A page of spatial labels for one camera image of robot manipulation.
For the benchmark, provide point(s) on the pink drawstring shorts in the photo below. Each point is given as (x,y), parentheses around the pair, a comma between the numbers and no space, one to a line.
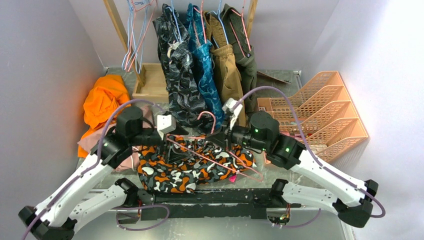
(113,144)

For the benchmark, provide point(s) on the blue patterned shorts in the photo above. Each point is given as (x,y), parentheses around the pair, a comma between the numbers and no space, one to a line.
(200,48)

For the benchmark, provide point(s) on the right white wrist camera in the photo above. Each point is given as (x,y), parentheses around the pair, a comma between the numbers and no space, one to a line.
(232,108)

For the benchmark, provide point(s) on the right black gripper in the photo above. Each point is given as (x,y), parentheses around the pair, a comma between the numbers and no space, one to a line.
(221,138)

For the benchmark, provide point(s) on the peach plastic file organizer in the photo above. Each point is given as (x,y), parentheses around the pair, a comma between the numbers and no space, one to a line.
(324,111)

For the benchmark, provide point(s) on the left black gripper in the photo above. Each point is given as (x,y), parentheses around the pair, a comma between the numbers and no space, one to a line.
(173,155)

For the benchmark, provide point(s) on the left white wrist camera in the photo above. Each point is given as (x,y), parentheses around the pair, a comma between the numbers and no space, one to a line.
(165,124)

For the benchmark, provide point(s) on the dark olive green shorts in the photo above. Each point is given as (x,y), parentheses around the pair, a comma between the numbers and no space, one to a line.
(243,51)

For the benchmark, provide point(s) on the tan brown shorts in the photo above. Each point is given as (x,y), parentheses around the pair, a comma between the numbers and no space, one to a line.
(227,77)

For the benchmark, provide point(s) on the pink plastic clip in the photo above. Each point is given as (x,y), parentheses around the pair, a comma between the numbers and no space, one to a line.
(232,178)

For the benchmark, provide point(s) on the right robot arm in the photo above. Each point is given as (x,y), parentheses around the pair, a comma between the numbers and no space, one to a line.
(349,198)

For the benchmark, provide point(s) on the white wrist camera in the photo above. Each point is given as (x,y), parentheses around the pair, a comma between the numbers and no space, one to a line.
(232,108)
(165,124)

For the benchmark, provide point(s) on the wooden clothes rack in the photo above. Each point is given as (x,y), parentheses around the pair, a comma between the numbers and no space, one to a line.
(150,83)

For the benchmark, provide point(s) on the orange camouflage shorts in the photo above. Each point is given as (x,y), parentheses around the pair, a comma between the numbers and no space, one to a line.
(206,164)

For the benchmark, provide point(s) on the black grey patterned shorts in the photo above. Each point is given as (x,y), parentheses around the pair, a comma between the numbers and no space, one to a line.
(185,101)

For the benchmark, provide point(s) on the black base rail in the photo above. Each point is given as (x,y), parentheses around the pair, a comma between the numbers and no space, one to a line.
(216,203)

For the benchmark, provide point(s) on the aluminium frame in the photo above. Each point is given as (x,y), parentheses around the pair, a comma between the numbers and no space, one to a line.
(152,223)

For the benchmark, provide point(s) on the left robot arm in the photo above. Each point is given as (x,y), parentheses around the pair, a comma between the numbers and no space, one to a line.
(65,211)

